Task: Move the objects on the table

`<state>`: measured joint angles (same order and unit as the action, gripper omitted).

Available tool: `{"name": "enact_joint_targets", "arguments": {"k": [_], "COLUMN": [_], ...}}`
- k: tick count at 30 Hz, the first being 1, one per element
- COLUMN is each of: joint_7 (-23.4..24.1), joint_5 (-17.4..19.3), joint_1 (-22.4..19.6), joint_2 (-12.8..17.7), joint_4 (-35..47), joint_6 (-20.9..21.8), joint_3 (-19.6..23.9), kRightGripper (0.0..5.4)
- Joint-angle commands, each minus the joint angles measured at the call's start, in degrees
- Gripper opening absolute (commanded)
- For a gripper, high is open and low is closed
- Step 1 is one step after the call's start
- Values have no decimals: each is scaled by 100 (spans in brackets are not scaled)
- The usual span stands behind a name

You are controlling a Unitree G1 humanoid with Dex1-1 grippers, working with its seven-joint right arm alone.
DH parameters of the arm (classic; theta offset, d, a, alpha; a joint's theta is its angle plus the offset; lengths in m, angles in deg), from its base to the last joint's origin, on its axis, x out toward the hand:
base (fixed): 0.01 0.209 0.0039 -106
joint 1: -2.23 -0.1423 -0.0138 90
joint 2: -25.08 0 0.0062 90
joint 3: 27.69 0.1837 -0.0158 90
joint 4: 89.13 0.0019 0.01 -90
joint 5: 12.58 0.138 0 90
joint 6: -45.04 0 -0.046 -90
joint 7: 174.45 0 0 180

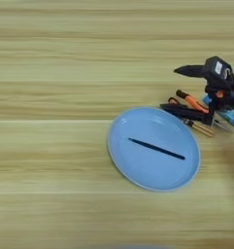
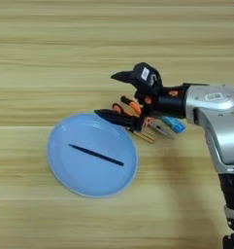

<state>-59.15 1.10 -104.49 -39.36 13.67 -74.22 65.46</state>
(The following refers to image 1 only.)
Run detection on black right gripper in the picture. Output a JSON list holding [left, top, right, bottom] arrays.
[[159, 64, 234, 126]]

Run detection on blue glue stick tube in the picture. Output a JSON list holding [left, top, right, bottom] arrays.
[[202, 94, 234, 128]]

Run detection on thin black stick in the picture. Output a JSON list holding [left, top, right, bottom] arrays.
[[127, 137, 186, 161]]

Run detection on round blue plate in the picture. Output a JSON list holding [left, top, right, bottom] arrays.
[[107, 106, 202, 193]]

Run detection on orange and black pliers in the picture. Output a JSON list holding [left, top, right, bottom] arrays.
[[168, 89, 234, 132]]

